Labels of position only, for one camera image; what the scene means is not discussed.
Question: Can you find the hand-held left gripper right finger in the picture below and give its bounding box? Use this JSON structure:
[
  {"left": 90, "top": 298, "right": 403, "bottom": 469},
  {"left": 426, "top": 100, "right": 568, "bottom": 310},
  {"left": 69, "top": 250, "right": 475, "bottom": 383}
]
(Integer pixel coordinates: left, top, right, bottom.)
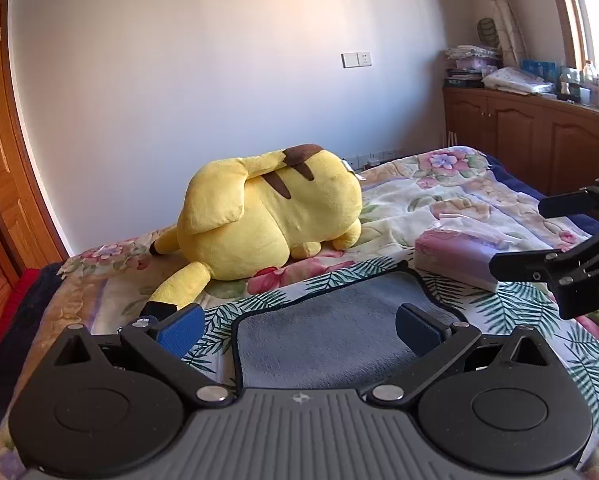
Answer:
[{"left": 364, "top": 302, "right": 550, "bottom": 408}]

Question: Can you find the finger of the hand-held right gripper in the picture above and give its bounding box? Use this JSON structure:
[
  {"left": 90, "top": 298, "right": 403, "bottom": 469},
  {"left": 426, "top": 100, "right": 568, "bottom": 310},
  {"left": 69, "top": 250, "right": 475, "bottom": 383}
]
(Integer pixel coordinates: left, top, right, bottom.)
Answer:
[
  {"left": 538, "top": 177, "right": 599, "bottom": 221},
  {"left": 489, "top": 222, "right": 599, "bottom": 291}
]

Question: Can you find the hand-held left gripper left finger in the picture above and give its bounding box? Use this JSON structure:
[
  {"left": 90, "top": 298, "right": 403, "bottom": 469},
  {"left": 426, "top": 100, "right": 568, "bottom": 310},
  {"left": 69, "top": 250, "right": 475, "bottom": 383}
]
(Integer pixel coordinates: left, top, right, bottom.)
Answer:
[{"left": 54, "top": 304, "right": 236, "bottom": 407}]

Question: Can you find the grey-blue towel with black edge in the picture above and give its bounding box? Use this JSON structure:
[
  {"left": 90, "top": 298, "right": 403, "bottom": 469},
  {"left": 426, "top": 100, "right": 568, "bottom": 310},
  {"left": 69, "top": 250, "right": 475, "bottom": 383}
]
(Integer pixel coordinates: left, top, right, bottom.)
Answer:
[{"left": 231, "top": 265, "right": 474, "bottom": 392}]

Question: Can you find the white leaf print cloth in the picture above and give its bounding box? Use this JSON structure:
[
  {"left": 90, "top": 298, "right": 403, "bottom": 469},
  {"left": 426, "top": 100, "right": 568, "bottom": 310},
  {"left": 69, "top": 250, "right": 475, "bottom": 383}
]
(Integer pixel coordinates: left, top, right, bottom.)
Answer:
[{"left": 178, "top": 255, "right": 599, "bottom": 436}]

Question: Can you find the pink tissue pack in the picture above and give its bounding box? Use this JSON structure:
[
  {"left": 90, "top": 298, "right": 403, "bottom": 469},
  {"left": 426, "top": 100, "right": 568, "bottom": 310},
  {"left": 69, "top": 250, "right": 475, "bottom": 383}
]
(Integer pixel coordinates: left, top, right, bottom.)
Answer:
[{"left": 413, "top": 227, "right": 511, "bottom": 294}]

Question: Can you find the wooden cabinet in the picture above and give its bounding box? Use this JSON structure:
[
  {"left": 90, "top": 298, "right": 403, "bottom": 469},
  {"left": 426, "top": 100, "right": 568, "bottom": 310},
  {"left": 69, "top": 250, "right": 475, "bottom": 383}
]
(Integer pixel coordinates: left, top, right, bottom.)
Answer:
[{"left": 442, "top": 85, "right": 599, "bottom": 226}]

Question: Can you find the dark glass jar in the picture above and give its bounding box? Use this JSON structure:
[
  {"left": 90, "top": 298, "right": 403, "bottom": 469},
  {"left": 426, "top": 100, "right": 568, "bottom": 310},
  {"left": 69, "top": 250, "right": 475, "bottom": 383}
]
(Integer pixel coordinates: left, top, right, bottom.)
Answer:
[{"left": 557, "top": 66, "right": 581, "bottom": 102}]

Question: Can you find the white plastic bag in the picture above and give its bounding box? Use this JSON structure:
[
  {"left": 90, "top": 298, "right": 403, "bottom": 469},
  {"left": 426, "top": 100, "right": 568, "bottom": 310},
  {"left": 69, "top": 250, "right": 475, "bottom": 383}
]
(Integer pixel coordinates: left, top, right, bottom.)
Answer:
[{"left": 482, "top": 66, "right": 556, "bottom": 96}]

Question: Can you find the floral blanket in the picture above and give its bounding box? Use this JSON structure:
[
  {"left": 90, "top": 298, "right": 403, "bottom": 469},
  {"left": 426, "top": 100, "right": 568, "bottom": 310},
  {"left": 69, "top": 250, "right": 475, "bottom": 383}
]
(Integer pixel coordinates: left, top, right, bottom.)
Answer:
[{"left": 0, "top": 146, "right": 599, "bottom": 480}]

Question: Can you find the blue box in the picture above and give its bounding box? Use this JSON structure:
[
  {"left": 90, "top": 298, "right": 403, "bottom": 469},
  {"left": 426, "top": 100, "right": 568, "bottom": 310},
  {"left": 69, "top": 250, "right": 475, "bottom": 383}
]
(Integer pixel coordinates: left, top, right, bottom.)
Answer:
[{"left": 520, "top": 59, "right": 559, "bottom": 81}]

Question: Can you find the yellow plush toy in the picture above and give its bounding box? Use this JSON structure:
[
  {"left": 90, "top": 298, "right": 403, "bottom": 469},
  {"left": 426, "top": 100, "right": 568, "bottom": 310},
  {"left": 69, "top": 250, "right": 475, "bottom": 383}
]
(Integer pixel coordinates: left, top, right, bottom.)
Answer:
[{"left": 138, "top": 143, "right": 364, "bottom": 320}]

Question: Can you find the red cloth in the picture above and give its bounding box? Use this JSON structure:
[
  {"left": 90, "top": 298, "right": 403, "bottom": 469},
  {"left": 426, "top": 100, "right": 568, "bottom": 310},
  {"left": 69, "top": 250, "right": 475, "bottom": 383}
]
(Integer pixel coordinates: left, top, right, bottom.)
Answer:
[{"left": 0, "top": 267, "right": 41, "bottom": 346}]

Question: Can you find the stack of books and papers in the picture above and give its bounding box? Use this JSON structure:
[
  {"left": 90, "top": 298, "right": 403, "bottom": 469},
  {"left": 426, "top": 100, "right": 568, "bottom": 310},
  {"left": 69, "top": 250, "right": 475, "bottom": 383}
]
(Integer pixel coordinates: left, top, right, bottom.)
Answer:
[{"left": 443, "top": 45, "right": 501, "bottom": 89}]

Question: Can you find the dark blue blanket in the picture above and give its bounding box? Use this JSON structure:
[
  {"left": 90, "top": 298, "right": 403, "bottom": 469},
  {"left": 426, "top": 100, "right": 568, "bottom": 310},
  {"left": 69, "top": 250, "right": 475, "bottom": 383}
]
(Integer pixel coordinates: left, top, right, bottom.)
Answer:
[{"left": 0, "top": 262, "right": 68, "bottom": 423}]

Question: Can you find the white power strip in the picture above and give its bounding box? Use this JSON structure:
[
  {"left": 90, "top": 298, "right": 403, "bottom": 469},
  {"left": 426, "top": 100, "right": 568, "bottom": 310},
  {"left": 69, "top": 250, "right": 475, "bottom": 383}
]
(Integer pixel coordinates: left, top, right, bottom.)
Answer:
[{"left": 348, "top": 147, "right": 406, "bottom": 169}]

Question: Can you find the green plush toy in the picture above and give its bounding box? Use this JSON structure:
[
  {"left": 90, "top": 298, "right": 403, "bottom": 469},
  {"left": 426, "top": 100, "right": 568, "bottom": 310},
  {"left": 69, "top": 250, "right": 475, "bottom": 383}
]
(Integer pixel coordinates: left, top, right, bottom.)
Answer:
[{"left": 476, "top": 18, "right": 502, "bottom": 51}]

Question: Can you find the wooden door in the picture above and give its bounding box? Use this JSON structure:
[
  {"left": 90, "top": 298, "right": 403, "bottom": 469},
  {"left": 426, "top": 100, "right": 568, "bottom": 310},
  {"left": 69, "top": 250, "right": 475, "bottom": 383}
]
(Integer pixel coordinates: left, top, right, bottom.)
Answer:
[{"left": 0, "top": 0, "right": 70, "bottom": 376}]

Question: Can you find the wooden window frame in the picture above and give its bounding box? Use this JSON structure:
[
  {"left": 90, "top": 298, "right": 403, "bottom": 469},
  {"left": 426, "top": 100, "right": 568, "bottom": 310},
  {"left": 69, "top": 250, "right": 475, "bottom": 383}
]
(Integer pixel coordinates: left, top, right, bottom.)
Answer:
[{"left": 544, "top": 0, "right": 597, "bottom": 73}]

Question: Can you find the white wall socket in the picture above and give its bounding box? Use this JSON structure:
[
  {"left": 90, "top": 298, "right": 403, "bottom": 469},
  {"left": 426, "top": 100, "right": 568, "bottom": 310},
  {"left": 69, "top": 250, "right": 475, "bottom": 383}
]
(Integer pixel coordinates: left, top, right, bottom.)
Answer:
[{"left": 341, "top": 51, "right": 373, "bottom": 69}]

